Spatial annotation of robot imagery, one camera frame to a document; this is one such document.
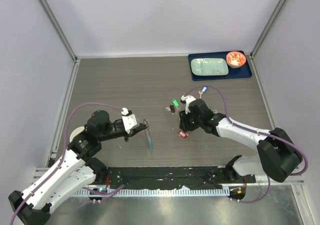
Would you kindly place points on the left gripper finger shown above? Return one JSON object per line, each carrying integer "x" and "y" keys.
{"x": 141, "y": 127}
{"x": 135, "y": 131}

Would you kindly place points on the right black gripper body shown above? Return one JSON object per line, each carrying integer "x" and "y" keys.
{"x": 189, "y": 121}

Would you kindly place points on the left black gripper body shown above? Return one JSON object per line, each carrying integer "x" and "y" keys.
{"x": 126, "y": 135}

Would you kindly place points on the metal keyring holder blue handle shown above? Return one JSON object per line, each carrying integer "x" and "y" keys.
{"x": 147, "y": 132}

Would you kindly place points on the red tagged keys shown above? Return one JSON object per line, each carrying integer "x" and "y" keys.
{"x": 183, "y": 134}

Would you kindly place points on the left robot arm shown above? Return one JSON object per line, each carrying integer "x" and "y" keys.
{"x": 76, "y": 168}

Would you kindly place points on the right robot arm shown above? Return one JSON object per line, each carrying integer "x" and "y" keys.
{"x": 276, "y": 157}

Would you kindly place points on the black tagged key bunch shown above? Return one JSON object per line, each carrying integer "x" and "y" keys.
{"x": 171, "y": 109}

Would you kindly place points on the green tagged key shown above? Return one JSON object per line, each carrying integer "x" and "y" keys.
{"x": 175, "y": 103}

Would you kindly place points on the blue tagged key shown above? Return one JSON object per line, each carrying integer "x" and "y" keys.
{"x": 202, "y": 91}

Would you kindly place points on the light green rectangular plate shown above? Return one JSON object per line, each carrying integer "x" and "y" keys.
{"x": 209, "y": 67}

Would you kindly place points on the dark blue tray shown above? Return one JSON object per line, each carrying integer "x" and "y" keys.
{"x": 234, "y": 73}

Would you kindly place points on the red patterned bowl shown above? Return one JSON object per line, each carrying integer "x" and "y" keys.
{"x": 236, "y": 59}

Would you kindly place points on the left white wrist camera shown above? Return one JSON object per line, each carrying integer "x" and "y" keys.
{"x": 129, "y": 119}

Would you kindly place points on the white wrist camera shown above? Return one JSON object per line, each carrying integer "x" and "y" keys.
{"x": 129, "y": 119}
{"x": 187, "y": 100}

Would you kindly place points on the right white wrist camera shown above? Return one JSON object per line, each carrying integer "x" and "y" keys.
{"x": 187, "y": 100}

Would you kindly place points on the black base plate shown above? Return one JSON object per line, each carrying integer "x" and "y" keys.
{"x": 195, "y": 178}

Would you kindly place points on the white slotted cable duct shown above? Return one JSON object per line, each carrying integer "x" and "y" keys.
{"x": 183, "y": 192}

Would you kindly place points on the aluminium frame rail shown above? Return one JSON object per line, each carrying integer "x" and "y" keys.
{"x": 58, "y": 133}

